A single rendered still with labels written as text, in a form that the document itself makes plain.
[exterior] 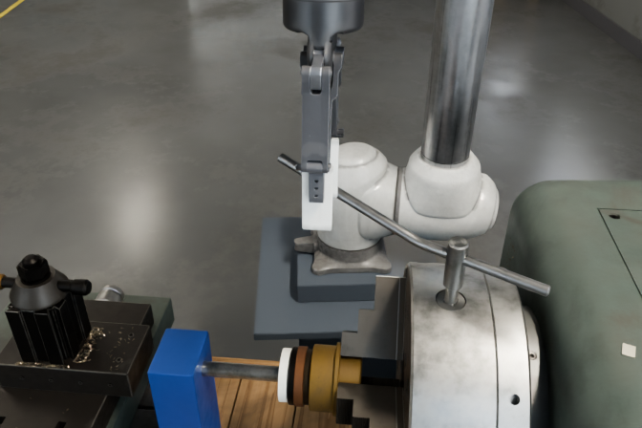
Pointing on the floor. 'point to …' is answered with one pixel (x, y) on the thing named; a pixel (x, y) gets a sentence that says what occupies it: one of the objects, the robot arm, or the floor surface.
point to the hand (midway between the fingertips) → (321, 187)
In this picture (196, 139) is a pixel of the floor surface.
